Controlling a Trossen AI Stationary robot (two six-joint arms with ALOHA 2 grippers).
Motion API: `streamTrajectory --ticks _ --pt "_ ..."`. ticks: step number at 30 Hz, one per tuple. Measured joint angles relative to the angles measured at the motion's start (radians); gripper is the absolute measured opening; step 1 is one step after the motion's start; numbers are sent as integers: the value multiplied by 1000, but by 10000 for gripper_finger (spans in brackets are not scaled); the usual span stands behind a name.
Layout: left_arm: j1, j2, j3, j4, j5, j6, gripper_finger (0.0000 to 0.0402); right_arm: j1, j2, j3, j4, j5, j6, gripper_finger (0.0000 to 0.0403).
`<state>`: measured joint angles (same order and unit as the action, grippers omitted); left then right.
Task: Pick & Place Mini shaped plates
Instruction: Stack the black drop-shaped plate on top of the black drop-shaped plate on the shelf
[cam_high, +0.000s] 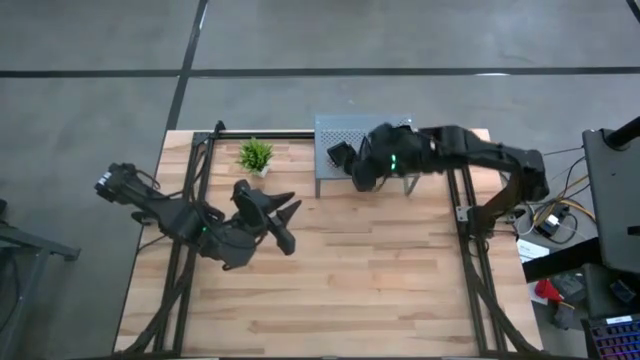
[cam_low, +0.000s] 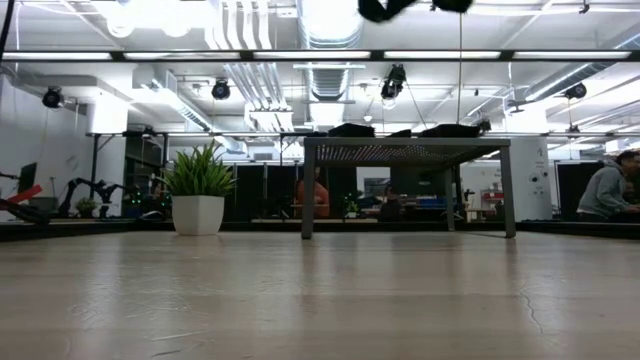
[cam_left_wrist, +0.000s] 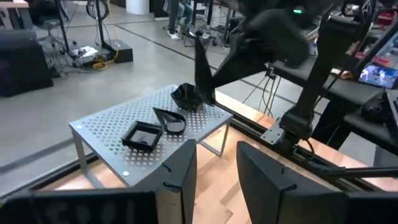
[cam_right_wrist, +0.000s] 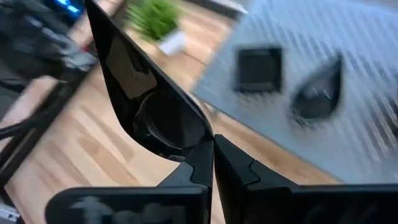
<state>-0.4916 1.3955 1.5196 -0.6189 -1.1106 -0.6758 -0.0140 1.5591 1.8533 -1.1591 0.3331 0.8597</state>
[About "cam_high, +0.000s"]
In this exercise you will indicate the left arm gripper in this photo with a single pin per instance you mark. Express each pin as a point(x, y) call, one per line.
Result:
point(257, 217)

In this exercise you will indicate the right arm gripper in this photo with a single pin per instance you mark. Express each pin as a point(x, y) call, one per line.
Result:
point(372, 160)

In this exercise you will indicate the small square black plate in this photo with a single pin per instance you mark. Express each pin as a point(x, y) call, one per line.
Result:
point(340, 155)

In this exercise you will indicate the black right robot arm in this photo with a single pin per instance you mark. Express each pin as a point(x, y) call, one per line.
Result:
point(500, 155)

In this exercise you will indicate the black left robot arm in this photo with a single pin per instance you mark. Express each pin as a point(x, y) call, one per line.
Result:
point(165, 215)

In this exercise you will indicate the grey perforated metal shelf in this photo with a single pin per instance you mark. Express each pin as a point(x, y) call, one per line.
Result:
point(330, 127)

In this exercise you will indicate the green plant in white pot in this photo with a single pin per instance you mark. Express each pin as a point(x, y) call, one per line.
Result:
point(255, 156)

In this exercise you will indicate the black corner clamp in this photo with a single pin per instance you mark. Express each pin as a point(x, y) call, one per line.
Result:
point(219, 126)

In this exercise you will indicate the white paper sheet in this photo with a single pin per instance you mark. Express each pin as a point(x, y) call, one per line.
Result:
point(531, 251)

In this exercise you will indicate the white power adapter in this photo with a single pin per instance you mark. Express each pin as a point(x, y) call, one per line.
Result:
point(551, 225)

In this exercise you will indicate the black stand base bar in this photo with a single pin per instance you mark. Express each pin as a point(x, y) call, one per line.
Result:
point(560, 260)

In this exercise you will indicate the red plastic object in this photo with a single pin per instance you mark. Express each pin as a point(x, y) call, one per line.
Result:
point(546, 290)

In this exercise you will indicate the grey metal side table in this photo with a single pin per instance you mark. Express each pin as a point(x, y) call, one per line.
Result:
point(45, 247)

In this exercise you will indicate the dark grey equipment stand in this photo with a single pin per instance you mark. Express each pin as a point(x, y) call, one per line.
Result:
point(615, 200)

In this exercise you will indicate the black backlit keyboard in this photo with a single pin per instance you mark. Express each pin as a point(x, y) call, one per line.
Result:
point(615, 342)

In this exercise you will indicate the black aluminium table frame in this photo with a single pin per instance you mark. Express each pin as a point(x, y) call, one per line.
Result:
point(260, 135)

